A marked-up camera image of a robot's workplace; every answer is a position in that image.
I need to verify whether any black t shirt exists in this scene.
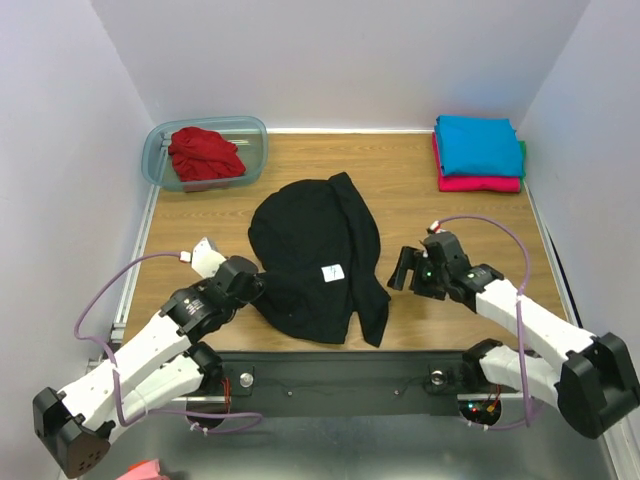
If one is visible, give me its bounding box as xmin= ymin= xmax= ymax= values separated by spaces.
xmin=248 ymin=172 xmax=391 ymax=347

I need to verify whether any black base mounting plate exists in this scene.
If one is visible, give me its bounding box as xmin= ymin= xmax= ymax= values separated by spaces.
xmin=221 ymin=350 xmax=491 ymax=418

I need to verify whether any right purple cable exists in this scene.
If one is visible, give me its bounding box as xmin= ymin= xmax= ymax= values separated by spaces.
xmin=467 ymin=214 xmax=549 ymax=432

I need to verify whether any folded blue t shirt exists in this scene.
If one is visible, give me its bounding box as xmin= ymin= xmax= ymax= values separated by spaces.
xmin=434 ymin=115 xmax=524 ymax=178

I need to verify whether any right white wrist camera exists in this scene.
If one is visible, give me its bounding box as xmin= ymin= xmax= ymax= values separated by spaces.
xmin=426 ymin=220 xmax=447 ymax=236

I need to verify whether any folded pink t shirt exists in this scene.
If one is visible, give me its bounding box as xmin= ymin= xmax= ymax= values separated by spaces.
xmin=432 ymin=134 xmax=522 ymax=194

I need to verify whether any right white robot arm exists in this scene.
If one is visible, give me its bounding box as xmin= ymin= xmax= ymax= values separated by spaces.
xmin=388 ymin=231 xmax=639 ymax=439

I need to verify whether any red t shirt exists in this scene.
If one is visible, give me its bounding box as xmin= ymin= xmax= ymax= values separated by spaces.
xmin=168 ymin=126 xmax=246 ymax=182

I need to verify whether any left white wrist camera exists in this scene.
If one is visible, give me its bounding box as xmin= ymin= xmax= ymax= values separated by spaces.
xmin=190 ymin=237 xmax=227 ymax=278

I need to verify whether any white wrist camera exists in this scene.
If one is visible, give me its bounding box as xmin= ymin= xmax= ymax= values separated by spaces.
xmin=190 ymin=237 xmax=227 ymax=278
xmin=426 ymin=220 xmax=447 ymax=236

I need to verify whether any pink cloth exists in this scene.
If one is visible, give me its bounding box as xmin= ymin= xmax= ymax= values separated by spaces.
xmin=117 ymin=459 xmax=165 ymax=480

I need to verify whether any clear blue plastic bin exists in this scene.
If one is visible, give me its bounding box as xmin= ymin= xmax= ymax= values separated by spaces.
xmin=141 ymin=116 xmax=268 ymax=193

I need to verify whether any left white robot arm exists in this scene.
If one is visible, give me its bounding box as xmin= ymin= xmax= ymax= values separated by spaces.
xmin=32 ymin=251 xmax=264 ymax=479

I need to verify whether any purple cable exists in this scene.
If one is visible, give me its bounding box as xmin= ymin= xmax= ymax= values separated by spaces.
xmin=73 ymin=251 xmax=265 ymax=435
xmin=467 ymin=214 xmax=549 ymax=432

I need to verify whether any folded green t shirt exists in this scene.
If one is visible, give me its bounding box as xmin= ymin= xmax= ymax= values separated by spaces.
xmin=518 ymin=140 xmax=527 ymax=182

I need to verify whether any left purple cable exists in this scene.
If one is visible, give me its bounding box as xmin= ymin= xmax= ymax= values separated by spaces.
xmin=73 ymin=251 xmax=265 ymax=435

